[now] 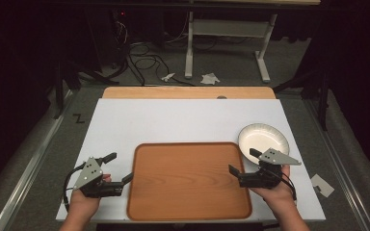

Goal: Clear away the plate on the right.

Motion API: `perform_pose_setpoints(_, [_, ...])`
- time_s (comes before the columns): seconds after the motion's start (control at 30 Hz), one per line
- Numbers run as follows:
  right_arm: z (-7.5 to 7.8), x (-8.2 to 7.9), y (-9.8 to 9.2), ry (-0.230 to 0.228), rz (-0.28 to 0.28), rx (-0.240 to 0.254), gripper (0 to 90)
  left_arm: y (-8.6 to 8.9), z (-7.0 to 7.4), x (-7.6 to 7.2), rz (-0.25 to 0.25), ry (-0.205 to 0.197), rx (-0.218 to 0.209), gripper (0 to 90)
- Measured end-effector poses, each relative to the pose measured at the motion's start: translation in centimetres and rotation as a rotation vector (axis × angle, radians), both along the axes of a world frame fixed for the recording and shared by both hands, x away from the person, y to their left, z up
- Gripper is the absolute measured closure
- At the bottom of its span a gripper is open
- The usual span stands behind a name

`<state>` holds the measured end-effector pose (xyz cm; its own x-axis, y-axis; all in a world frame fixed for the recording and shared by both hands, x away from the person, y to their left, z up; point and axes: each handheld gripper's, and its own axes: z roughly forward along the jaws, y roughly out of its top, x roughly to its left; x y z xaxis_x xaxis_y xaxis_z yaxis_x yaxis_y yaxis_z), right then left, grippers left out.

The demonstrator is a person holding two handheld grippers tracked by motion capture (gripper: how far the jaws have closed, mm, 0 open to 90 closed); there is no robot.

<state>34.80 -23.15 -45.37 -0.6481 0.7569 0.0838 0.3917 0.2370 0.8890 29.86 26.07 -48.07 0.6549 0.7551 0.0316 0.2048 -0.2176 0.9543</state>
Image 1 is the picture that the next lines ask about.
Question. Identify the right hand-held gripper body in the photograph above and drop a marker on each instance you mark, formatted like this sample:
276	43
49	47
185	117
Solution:
269	178

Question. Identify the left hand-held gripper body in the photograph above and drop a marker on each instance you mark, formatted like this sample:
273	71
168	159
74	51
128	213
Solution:
90	173

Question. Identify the white plate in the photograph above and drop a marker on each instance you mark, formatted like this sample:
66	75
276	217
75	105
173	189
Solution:
263	138

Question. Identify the person's right hand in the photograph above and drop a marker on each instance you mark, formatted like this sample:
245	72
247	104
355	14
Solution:
279	195

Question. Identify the person's left hand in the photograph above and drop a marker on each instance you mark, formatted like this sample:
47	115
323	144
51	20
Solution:
83	205

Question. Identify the brown wooden tray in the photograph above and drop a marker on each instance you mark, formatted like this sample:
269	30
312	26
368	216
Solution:
186	183

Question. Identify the white paper tag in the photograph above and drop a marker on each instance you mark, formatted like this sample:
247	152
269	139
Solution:
322	186

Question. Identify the grey table grommet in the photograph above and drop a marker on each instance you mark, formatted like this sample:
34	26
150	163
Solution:
221	97

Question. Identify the white board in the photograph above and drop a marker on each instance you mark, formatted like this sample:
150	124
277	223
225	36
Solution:
173	122

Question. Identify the black metal stand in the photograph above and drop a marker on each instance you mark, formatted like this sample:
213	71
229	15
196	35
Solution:
59	93
322	96

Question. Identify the crumpled white paper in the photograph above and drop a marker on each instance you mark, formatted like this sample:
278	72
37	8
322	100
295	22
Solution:
210	79

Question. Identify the small white paper scrap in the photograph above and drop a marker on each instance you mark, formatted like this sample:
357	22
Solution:
168	77

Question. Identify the dark device with red light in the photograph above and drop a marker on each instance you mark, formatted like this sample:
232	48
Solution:
118	35

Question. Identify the white-framed desk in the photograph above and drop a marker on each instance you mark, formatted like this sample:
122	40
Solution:
228	28

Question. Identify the metal floor rail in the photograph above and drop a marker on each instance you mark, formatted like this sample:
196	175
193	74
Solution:
340	166
29	179

